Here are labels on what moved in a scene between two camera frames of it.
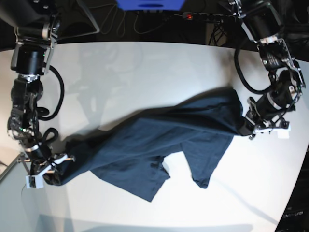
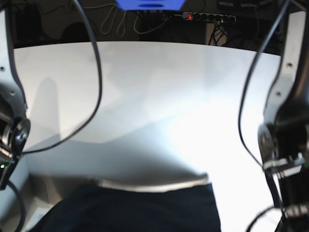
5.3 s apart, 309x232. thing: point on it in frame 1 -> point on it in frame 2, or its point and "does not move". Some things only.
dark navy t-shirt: x=131 y=151 -> x=91 y=209
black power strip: x=207 y=17 does not move
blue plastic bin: x=150 y=5 does not move
